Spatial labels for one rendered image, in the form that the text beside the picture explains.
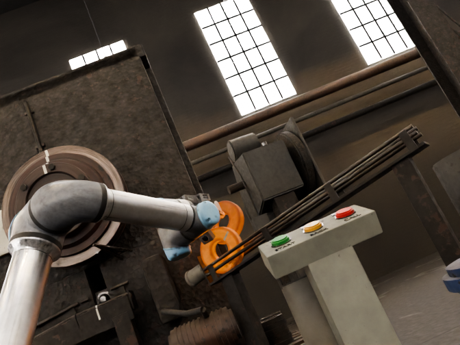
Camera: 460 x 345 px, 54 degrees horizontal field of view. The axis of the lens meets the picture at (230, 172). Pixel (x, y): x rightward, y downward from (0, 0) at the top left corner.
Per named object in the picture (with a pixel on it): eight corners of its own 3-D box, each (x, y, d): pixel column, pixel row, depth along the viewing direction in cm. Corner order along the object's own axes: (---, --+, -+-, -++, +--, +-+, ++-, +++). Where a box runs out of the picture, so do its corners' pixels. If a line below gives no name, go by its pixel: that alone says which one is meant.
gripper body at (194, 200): (210, 193, 155) (187, 192, 145) (218, 216, 153) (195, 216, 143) (194, 202, 159) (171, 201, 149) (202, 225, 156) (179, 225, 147)
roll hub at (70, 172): (33, 251, 162) (13, 182, 169) (107, 221, 164) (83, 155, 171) (26, 250, 156) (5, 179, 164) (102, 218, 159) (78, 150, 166)
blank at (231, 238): (233, 281, 151) (228, 283, 148) (198, 257, 158) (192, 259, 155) (252, 240, 148) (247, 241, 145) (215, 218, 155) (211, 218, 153)
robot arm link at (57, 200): (50, 157, 98) (218, 195, 130) (30, 183, 104) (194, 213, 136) (52, 203, 92) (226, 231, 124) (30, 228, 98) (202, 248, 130)
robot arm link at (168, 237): (185, 248, 125) (172, 213, 129) (162, 264, 132) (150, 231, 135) (205, 245, 131) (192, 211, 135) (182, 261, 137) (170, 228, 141)
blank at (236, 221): (202, 221, 169) (197, 219, 166) (233, 194, 165) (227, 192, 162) (220, 253, 159) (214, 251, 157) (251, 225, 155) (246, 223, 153)
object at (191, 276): (199, 285, 160) (192, 270, 162) (216, 273, 156) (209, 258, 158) (189, 288, 155) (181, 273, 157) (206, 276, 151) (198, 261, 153)
